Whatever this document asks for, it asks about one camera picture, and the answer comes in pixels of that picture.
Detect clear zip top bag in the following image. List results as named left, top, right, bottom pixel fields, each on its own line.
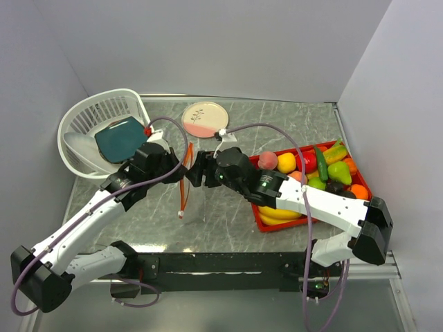
left=177, top=142, right=206, bottom=223

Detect pink peach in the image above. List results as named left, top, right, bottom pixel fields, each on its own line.
left=257, top=151, right=278, bottom=170

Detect green apple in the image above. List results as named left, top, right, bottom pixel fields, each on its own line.
left=307, top=177, right=327, bottom=191

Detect dark green chili pepper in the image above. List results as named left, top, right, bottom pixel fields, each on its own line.
left=314, top=146, right=329, bottom=182

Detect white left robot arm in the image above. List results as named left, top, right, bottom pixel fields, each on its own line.
left=10, top=142, right=186, bottom=316

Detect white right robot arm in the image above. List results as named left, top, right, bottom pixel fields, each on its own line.
left=186, top=147, right=393, bottom=276

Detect teal square plate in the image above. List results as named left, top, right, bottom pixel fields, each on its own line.
left=94, top=116, right=147, bottom=164

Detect cream and pink round plate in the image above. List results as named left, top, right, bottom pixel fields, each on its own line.
left=181, top=102, right=229, bottom=138

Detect yellow lemon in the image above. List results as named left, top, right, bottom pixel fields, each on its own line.
left=277, top=152, right=297, bottom=174

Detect yellow banana bunch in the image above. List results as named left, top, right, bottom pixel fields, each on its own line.
left=257, top=206, right=302, bottom=226

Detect white bowl in basket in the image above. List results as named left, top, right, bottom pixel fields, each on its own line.
left=63, top=132, right=107, bottom=173

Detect white plastic laundry basket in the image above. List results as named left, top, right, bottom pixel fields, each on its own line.
left=57, top=89, right=150, bottom=186

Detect red apple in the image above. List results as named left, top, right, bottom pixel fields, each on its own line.
left=296, top=151, right=317, bottom=174

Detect red plastic tray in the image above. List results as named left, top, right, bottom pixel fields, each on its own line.
left=252, top=140, right=372, bottom=232

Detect orange mini pumpkin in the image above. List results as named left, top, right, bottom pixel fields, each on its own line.
left=343, top=157, right=358, bottom=176

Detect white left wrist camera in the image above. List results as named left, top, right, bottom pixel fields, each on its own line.
left=144, top=127, right=167, bottom=145

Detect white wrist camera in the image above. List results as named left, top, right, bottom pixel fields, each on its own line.
left=144, top=127, right=167, bottom=145
left=214, top=129, right=237, bottom=143

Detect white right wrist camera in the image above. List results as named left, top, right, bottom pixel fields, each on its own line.
left=214, top=129, right=237, bottom=143

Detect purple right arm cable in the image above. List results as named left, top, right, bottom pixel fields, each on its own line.
left=221, top=123, right=351, bottom=332

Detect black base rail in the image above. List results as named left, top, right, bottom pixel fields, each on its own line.
left=96, top=241, right=347, bottom=295

